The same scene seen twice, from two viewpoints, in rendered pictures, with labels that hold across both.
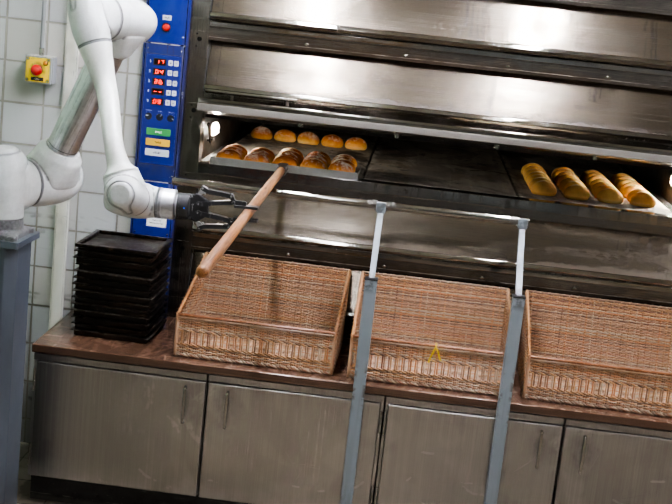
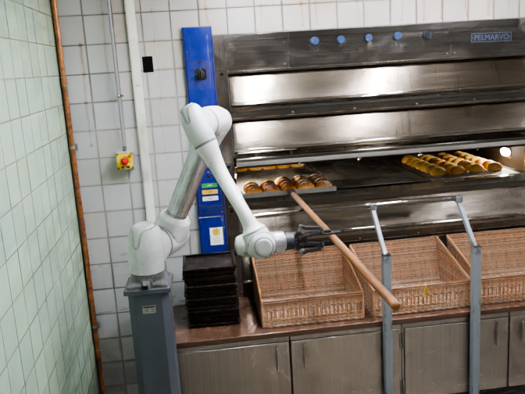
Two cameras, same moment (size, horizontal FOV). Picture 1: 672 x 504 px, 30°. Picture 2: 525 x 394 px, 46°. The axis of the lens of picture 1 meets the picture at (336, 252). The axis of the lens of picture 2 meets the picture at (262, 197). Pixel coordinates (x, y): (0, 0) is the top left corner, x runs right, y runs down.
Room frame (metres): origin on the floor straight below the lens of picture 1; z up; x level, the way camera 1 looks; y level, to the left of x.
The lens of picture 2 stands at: (1.09, 0.97, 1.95)
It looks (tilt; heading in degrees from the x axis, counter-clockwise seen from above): 12 degrees down; 351
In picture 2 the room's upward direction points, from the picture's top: 4 degrees counter-clockwise
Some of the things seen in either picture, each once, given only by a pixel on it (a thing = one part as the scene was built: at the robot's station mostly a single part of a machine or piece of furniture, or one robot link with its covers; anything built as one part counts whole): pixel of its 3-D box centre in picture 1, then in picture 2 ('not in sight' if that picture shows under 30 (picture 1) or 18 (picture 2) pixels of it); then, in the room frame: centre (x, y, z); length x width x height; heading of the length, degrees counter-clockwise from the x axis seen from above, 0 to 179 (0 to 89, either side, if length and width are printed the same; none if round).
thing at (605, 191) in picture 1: (585, 183); (449, 162); (4.97, -0.96, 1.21); 0.61 x 0.48 x 0.06; 177
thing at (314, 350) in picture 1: (265, 310); (305, 284); (4.32, 0.23, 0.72); 0.56 x 0.49 x 0.28; 86
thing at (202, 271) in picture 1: (250, 210); (329, 233); (3.64, 0.26, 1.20); 1.71 x 0.03 x 0.03; 178
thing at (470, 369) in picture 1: (431, 330); (407, 274); (4.29, -0.37, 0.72); 0.56 x 0.49 x 0.28; 87
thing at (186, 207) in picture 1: (192, 206); (295, 240); (3.59, 0.43, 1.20); 0.09 x 0.07 x 0.08; 88
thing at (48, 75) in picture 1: (40, 69); (125, 160); (4.60, 1.14, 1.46); 0.10 x 0.07 x 0.10; 87
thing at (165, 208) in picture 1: (168, 203); (278, 241); (3.59, 0.50, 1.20); 0.09 x 0.06 x 0.09; 178
